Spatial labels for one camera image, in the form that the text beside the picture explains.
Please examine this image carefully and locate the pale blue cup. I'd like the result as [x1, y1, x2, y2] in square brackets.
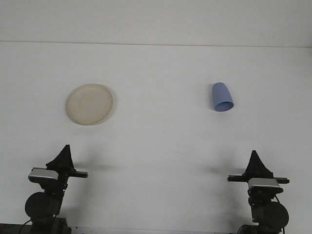
[211, 82, 235, 113]

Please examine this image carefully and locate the pale round plate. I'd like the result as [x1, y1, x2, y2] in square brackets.
[65, 83, 115, 126]

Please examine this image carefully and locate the dark brown platform surface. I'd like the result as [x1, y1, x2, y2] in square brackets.
[0, 222, 32, 234]

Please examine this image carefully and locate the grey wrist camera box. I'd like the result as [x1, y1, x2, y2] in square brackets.
[27, 167, 59, 183]
[248, 177, 284, 195]

